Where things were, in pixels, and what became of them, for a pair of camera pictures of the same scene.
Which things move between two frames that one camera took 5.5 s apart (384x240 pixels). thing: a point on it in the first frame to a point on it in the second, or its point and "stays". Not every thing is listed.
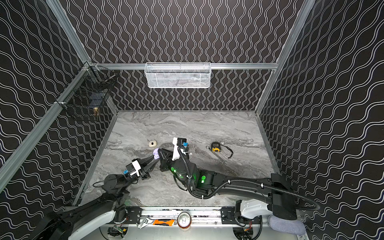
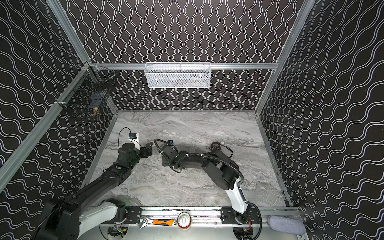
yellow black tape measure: (216, 147) stays
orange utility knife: (170, 222) stays
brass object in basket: (95, 111) stays
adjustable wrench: (143, 221) stays
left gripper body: (144, 166) to (144, 151)
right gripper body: (165, 159) to (167, 154)
